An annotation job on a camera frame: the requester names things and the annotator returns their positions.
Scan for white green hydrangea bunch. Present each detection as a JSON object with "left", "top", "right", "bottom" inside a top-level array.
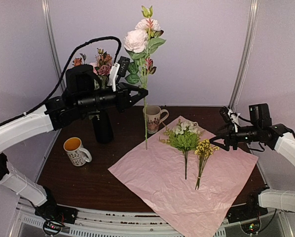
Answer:
[{"left": 159, "top": 119, "right": 204, "bottom": 179}]

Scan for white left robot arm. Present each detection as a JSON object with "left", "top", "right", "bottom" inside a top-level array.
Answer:
[{"left": 0, "top": 64, "right": 148, "bottom": 219}]

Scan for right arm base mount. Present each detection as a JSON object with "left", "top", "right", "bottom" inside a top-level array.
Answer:
[{"left": 226, "top": 188, "right": 268, "bottom": 235}]

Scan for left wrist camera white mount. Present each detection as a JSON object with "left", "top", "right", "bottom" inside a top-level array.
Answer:
[{"left": 108, "top": 56, "right": 130, "bottom": 91}]

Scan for white vented front rail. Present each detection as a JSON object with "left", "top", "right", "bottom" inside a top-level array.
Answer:
[{"left": 8, "top": 198, "right": 294, "bottom": 237}]

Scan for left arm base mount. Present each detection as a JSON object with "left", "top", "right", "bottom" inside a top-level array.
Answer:
[{"left": 32, "top": 187, "right": 78, "bottom": 237}]

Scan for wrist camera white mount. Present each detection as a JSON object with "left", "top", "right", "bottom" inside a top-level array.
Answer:
[
  {"left": 108, "top": 56, "right": 130, "bottom": 91},
  {"left": 219, "top": 106, "right": 240, "bottom": 133}
]

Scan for mauve and white flower stem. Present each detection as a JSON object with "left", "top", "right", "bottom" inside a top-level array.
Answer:
[{"left": 95, "top": 65, "right": 111, "bottom": 88}]

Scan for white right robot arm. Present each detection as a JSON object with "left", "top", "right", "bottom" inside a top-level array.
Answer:
[{"left": 210, "top": 103, "right": 295, "bottom": 218}]

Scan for orange brown flower stem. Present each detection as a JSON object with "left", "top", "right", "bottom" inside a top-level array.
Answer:
[{"left": 73, "top": 53, "right": 87, "bottom": 67}]

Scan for pink rose stem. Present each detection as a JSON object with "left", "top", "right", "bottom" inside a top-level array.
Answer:
[{"left": 90, "top": 48, "right": 112, "bottom": 88}]

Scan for large pale pink peony stem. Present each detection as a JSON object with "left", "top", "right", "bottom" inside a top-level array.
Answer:
[{"left": 123, "top": 5, "right": 167, "bottom": 151}]

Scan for aluminium frame post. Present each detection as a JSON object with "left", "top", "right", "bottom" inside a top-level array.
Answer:
[
  {"left": 229, "top": 0, "right": 260, "bottom": 110},
  {"left": 41, "top": 0, "right": 73, "bottom": 112}
]

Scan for right aluminium frame post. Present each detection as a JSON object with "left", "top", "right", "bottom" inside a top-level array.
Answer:
[{"left": 229, "top": 0, "right": 260, "bottom": 110}]

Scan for left aluminium frame post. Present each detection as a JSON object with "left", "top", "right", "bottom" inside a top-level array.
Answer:
[{"left": 41, "top": 0, "right": 73, "bottom": 112}]

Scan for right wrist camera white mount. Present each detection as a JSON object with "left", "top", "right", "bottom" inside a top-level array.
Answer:
[{"left": 219, "top": 106, "right": 240, "bottom": 133}]

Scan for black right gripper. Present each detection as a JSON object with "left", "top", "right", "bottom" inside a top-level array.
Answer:
[{"left": 209, "top": 122, "right": 261, "bottom": 151}]

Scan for yellow small flower bunch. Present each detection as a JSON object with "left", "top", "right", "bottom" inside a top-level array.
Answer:
[{"left": 195, "top": 139, "right": 220, "bottom": 190}]

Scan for floral mug yellow inside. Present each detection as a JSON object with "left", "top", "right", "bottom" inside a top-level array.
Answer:
[{"left": 63, "top": 137, "right": 92, "bottom": 167}]

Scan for black tall vase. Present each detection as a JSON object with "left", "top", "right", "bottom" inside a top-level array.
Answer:
[{"left": 92, "top": 110, "right": 113, "bottom": 144}]

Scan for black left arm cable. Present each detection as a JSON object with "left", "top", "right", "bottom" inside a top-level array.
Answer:
[{"left": 0, "top": 36, "right": 122, "bottom": 129}]

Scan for cream printed mug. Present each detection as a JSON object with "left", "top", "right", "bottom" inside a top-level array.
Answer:
[{"left": 143, "top": 105, "right": 169, "bottom": 134}]

